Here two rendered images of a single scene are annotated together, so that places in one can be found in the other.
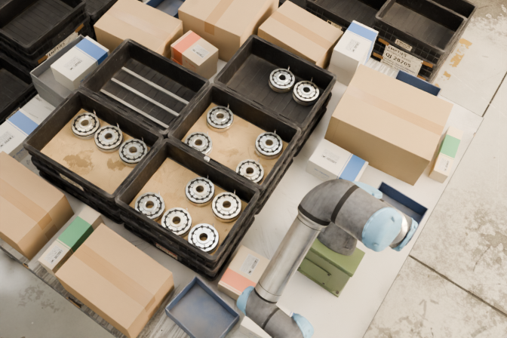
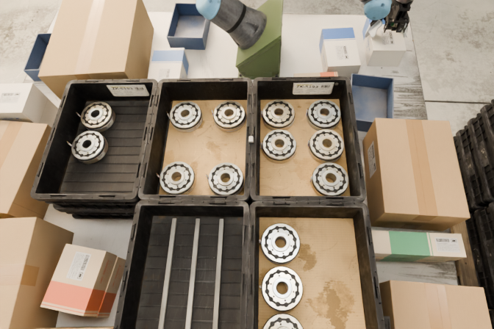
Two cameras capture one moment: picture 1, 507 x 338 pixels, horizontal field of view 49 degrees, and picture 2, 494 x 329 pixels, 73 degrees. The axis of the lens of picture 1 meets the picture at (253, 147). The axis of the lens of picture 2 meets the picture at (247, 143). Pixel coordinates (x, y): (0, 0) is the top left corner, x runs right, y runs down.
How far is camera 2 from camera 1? 149 cm
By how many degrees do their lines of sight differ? 47
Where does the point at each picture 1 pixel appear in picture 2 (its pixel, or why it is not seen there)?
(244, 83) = (109, 186)
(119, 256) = (401, 170)
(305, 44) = (22, 146)
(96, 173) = (333, 270)
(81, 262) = (437, 201)
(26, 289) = not seen: outside the picture
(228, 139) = (198, 159)
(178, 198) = (298, 164)
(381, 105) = (90, 40)
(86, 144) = (305, 316)
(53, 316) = not seen: hidden behind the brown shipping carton
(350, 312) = (287, 26)
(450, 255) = not seen: hidden behind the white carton
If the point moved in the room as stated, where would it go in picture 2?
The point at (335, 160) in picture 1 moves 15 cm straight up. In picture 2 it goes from (165, 70) to (154, 42)
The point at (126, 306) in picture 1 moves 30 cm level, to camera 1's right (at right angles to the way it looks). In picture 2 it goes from (434, 133) to (378, 62)
